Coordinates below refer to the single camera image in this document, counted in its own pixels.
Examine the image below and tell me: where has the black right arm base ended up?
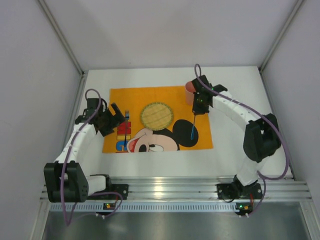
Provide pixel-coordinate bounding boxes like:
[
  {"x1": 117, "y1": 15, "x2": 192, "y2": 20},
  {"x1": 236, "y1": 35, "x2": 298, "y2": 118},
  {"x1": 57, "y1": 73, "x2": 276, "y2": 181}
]
[{"x1": 216, "y1": 176, "x2": 263, "y2": 203}]

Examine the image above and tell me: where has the orange cartoon print cloth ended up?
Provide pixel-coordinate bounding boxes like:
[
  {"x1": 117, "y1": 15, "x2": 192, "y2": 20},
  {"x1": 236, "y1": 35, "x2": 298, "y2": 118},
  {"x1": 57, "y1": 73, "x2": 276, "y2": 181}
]
[{"x1": 102, "y1": 86, "x2": 214, "y2": 154}]

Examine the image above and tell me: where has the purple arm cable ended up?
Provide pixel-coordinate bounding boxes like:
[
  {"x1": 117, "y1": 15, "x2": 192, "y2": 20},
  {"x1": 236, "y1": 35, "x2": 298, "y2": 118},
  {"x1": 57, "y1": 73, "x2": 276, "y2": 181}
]
[
  {"x1": 60, "y1": 88, "x2": 123, "y2": 227},
  {"x1": 194, "y1": 63, "x2": 291, "y2": 218}
]

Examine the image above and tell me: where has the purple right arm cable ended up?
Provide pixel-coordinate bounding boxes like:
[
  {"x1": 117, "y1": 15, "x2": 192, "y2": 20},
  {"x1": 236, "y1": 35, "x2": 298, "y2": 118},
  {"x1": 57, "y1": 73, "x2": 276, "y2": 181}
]
[{"x1": 194, "y1": 63, "x2": 291, "y2": 218}]

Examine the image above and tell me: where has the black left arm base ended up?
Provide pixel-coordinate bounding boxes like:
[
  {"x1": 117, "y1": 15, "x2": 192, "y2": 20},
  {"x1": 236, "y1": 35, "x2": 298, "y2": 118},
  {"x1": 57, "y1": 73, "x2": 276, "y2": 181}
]
[{"x1": 87, "y1": 183, "x2": 129, "y2": 200}]

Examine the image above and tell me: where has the yellow woven round plate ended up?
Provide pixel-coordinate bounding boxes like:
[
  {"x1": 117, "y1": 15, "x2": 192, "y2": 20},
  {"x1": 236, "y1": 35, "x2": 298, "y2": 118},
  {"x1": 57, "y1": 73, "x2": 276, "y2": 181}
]
[{"x1": 140, "y1": 102, "x2": 174, "y2": 131}]

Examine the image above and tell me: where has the aluminium mounting rail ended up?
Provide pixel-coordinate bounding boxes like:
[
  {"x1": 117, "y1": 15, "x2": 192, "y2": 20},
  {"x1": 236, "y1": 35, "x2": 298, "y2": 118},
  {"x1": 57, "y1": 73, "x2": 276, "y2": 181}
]
[{"x1": 39, "y1": 176, "x2": 313, "y2": 213}]

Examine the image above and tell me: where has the pink plastic cup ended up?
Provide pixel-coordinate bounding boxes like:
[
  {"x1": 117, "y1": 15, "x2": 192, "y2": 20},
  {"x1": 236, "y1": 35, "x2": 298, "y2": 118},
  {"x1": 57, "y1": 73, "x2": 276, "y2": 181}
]
[{"x1": 185, "y1": 81, "x2": 195, "y2": 106}]

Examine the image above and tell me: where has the blue metal spoon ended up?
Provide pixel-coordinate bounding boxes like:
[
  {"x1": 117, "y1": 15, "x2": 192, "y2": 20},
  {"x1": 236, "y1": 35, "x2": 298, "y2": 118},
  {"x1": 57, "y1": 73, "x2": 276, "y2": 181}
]
[{"x1": 190, "y1": 114, "x2": 196, "y2": 140}]

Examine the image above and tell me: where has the blue metal fork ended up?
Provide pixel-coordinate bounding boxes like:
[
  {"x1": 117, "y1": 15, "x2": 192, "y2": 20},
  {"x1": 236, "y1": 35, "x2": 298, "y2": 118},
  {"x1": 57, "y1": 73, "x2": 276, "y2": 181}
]
[{"x1": 124, "y1": 110, "x2": 130, "y2": 147}]

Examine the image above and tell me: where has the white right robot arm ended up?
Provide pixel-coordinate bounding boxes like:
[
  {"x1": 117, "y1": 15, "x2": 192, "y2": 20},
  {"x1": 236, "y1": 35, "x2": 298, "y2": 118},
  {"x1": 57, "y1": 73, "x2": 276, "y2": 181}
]
[{"x1": 191, "y1": 75, "x2": 281, "y2": 188}]

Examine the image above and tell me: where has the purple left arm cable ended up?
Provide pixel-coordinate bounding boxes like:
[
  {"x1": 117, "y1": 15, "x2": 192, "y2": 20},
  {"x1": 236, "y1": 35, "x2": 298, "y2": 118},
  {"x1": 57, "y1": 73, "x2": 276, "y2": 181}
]
[{"x1": 60, "y1": 88, "x2": 123, "y2": 227}]

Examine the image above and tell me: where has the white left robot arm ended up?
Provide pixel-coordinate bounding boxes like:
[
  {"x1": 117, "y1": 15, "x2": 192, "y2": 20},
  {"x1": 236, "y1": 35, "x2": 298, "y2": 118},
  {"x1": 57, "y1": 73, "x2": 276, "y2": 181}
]
[{"x1": 43, "y1": 98, "x2": 129, "y2": 203}]

